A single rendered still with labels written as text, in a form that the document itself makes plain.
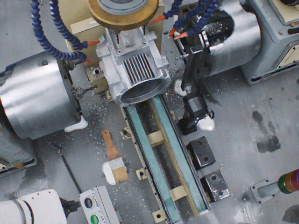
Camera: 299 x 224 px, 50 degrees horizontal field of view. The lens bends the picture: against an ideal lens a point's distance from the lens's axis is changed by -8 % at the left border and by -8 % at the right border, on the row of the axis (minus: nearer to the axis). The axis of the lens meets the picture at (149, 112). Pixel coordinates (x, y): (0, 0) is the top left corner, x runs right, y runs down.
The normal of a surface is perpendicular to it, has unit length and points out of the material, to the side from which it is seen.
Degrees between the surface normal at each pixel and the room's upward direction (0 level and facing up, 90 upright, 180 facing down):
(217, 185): 0
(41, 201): 51
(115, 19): 0
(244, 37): 43
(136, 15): 0
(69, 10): 90
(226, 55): 62
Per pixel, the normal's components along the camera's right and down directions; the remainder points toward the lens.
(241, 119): 0.02, -0.33
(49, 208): 0.73, -0.47
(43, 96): 0.21, 0.19
